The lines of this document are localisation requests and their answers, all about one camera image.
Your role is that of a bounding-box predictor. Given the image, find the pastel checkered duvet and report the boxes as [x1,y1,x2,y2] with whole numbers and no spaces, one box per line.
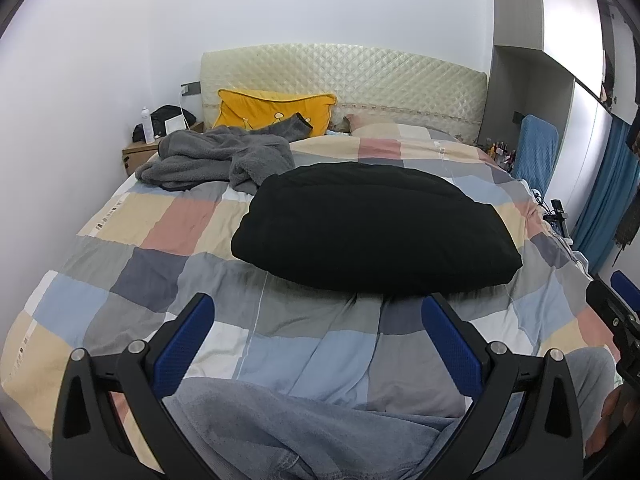
[0,122,617,476]

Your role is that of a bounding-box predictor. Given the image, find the person's grey pants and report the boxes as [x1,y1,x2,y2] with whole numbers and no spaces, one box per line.
[162,347,619,480]

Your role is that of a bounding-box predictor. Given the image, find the black tripod mount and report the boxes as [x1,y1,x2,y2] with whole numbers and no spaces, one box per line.
[542,199,574,242]

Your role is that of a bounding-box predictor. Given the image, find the dark grey sock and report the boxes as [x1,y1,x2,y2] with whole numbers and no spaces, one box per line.
[250,112,313,142]

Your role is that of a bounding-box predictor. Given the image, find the black puffer jacket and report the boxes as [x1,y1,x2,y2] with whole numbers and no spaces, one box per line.
[231,161,524,306]

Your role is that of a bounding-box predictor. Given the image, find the white charging cable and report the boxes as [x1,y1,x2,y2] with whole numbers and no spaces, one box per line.
[178,88,197,127]

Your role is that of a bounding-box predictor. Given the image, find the blue curtain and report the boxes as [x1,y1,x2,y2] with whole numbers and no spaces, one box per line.
[572,115,636,274]

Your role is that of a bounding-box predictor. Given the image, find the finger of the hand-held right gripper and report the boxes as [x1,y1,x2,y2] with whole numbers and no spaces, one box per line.
[611,270,640,311]
[585,279,632,333]

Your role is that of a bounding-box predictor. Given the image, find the black bag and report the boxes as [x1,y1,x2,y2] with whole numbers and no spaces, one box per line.
[132,105,198,142]

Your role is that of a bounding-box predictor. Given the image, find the dark hanging garment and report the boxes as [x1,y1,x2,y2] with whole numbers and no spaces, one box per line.
[616,107,640,267]

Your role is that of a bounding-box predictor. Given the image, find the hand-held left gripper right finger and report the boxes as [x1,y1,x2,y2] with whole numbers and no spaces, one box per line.
[421,292,586,480]

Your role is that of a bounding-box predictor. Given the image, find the person's right hand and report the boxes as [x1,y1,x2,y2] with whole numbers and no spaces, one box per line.
[584,387,640,467]

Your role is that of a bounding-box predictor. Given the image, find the blue towel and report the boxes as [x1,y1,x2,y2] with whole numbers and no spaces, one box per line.
[515,114,560,197]

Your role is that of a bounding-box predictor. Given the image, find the grey wardrobe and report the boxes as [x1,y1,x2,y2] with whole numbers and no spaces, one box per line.
[487,0,640,272]

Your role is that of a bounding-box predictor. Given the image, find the wooden nightstand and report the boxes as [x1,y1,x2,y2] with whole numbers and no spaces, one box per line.
[122,121,205,177]

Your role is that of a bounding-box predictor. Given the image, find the cream quilted headboard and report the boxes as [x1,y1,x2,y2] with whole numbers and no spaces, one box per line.
[200,43,488,146]

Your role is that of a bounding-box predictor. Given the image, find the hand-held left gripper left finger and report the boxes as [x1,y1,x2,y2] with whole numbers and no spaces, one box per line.
[50,292,216,480]

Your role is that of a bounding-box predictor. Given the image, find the yellow pillow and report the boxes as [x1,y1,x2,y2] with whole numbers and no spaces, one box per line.
[212,89,338,138]

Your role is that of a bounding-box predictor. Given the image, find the row of small bottles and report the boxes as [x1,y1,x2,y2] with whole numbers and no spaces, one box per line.
[482,137,518,169]

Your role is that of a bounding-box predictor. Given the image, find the grey fleece garment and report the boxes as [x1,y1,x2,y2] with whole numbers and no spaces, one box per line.
[135,127,297,196]

